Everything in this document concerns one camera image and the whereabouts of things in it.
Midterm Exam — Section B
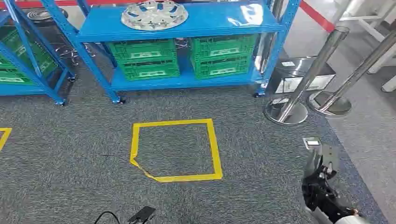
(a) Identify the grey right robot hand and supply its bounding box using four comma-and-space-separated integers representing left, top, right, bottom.
304, 144, 340, 186

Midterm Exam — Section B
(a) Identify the silver wheel hubcap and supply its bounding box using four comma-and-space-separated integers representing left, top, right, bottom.
120, 0, 189, 32

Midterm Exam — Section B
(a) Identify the steel floor socket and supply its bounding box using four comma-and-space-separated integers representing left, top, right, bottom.
302, 137, 322, 151

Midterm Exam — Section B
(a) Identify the black box with white labels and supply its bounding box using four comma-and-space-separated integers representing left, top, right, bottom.
268, 56, 337, 95

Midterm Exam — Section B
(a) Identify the yellow floor tape square, torn corner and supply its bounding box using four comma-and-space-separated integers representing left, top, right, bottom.
130, 119, 224, 183

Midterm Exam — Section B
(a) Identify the large blue metal shelf rack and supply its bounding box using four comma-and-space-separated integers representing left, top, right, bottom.
40, 0, 302, 105

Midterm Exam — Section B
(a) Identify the black left robot foot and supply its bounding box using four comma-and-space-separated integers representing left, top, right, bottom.
127, 206, 156, 224

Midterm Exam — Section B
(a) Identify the small blue metal shelf rack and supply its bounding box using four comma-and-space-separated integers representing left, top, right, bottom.
0, 0, 77, 107

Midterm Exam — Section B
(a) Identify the black round stool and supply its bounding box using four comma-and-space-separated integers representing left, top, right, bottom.
27, 8, 93, 67

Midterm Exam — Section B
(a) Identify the yellow floor tape corner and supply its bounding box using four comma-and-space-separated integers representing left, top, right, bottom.
0, 127, 13, 152

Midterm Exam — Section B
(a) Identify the chrome stanchion post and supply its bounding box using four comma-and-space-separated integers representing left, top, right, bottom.
307, 29, 396, 118
256, 0, 285, 75
264, 26, 351, 126

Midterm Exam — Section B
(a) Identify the white table frame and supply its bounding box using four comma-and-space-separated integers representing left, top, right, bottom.
333, 0, 396, 93

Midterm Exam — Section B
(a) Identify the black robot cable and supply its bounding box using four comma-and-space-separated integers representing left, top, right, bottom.
93, 211, 120, 224

